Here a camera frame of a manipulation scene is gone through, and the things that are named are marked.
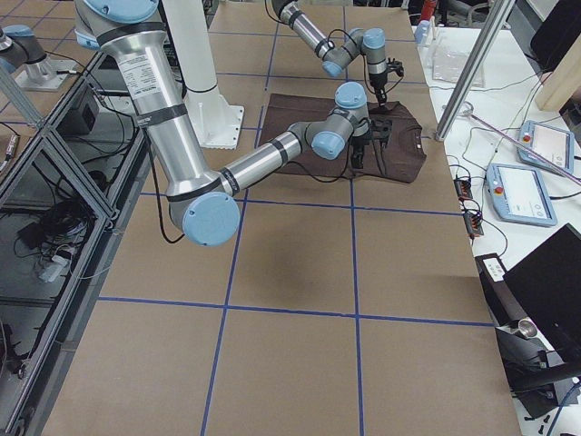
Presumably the black monitor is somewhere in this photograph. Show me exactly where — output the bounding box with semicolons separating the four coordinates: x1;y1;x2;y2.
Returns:
504;223;580;362

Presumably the far teach pendant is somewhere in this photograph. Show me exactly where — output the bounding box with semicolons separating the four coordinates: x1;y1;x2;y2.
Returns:
518;120;576;174

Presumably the aluminium frame rack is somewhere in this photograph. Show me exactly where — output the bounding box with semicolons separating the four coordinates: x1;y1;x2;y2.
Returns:
1;54;147;435

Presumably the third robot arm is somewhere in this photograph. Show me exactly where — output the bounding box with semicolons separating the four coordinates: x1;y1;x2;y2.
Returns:
1;25;77;92

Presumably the clear plastic bag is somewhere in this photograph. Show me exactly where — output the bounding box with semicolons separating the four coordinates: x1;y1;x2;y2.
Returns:
429;36;475;84

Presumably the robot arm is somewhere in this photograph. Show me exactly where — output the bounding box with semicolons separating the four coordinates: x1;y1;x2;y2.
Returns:
75;1;369;246
271;1;404;106

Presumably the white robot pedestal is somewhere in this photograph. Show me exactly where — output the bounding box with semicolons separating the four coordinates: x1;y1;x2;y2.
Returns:
162;0;244;149

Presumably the aluminium frame post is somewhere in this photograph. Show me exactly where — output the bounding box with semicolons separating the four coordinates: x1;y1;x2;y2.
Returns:
435;0;516;141

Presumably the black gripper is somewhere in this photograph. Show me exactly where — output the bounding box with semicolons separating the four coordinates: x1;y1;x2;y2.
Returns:
367;57;404;105
350;119;391;168

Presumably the red cylinder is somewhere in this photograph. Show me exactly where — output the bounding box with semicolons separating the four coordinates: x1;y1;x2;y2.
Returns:
420;0;438;21

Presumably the reacher grabber stick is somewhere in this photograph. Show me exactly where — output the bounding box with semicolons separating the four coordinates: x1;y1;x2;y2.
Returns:
456;103;581;186

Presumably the teach pendant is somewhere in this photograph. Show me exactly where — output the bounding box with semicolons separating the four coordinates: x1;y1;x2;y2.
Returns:
518;120;576;174
486;163;557;227

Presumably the dark brown t-shirt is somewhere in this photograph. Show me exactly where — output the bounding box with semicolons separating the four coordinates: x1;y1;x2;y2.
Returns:
260;94;426;183

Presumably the near teach pendant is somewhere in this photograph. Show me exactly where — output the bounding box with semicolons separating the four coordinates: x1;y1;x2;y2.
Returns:
486;163;557;227

